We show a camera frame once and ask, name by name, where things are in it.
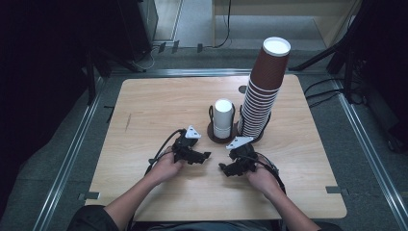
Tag black cabinet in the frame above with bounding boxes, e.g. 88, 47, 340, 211
115, 0, 159, 63

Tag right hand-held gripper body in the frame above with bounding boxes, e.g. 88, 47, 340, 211
225, 136, 260, 176

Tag black tripod stand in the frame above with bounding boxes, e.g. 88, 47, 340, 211
288, 0, 367, 104

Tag person's dark clothing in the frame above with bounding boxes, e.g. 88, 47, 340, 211
66, 204, 344, 231

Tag white floor cable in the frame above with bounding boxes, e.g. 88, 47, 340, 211
132, 47, 156, 72

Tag stack of brown paper cups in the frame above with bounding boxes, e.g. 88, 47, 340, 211
238, 36, 293, 140

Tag stack of white paper cups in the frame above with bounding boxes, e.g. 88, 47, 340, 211
213, 98, 236, 140

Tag black floor cables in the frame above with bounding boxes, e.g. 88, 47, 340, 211
303, 77, 345, 109

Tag person's left hand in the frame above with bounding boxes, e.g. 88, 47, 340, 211
149, 147, 186, 186

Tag metal floor rail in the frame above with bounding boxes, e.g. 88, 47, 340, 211
31, 76, 108, 231
108, 67, 325, 78
332, 79, 408, 231

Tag light wooden furniture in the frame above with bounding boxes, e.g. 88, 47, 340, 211
211, 0, 364, 50

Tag grey tape strip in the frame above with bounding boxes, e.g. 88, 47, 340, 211
78, 191, 101, 202
324, 185, 349, 196

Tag person's right hand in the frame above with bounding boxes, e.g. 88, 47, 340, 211
245, 156, 279, 197

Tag black hanging cable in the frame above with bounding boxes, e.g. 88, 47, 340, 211
213, 0, 233, 50

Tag black metal stand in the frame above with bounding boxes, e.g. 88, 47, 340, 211
84, 47, 98, 106

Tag right hand-held gripper black cable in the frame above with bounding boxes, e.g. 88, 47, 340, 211
252, 152, 287, 195

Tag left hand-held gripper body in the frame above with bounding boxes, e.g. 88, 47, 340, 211
171, 124, 203, 164

